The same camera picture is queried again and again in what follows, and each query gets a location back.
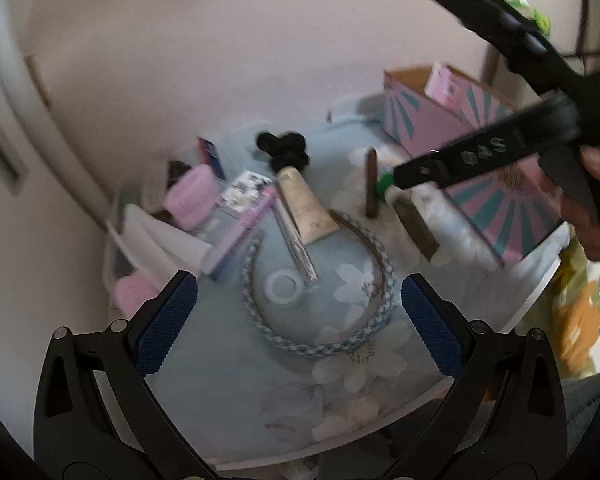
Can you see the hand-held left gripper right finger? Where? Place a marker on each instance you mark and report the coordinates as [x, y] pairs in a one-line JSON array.
[[430, 330]]

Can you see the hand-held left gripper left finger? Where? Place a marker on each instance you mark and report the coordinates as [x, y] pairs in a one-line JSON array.
[[166, 325]]

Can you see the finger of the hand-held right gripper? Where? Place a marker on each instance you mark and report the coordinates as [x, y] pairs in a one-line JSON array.
[[420, 172]]

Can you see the small green cap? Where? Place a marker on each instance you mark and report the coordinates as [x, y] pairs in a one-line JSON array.
[[384, 186]]

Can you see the pink striped cardboard box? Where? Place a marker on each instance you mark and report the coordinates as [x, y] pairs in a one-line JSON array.
[[430, 120]]

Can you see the clear tape roll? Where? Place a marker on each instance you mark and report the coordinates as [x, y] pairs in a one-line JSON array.
[[272, 290]]

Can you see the silver pen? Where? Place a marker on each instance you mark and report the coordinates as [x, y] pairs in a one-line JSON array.
[[295, 242]]

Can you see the pink cloth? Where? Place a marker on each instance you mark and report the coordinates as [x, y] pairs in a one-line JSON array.
[[130, 292]]

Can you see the brown stick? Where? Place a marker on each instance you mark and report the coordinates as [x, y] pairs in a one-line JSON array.
[[371, 182]]

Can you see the flat brown bar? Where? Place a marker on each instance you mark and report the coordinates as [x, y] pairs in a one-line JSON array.
[[420, 230]]

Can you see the white cloth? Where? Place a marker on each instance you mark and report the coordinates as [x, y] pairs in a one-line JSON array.
[[155, 247]]

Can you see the small pink box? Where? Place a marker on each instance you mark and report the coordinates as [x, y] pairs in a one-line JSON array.
[[442, 82]]

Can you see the beige furniture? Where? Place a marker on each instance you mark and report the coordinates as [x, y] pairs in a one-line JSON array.
[[495, 65]]

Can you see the long purple box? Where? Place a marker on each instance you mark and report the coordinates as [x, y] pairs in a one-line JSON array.
[[240, 245]]

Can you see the green plush object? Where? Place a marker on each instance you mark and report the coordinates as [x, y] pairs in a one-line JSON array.
[[535, 10]]

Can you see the beige tube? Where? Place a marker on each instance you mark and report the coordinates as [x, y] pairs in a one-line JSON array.
[[305, 205]]

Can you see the blue floral tablecloth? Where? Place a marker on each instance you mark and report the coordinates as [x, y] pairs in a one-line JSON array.
[[260, 400]]

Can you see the braided blue white headband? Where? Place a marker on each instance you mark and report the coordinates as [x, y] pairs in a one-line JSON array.
[[300, 347]]

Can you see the pink towel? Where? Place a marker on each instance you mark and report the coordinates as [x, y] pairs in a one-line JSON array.
[[190, 195]]

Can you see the yellow floral cloth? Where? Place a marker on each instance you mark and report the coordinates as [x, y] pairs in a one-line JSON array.
[[580, 320]]

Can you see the black white patterned card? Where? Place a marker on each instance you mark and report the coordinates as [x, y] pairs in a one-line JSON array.
[[245, 192]]

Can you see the dark brown object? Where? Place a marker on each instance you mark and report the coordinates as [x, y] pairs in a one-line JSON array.
[[177, 170]]

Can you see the blue red small box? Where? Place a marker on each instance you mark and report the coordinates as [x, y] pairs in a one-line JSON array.
[[211, 157]]

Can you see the grey pants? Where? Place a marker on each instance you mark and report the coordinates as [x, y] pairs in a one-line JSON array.
[[585, 410]]

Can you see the white door frame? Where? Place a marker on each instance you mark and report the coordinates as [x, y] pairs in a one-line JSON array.
[[10, 125]]

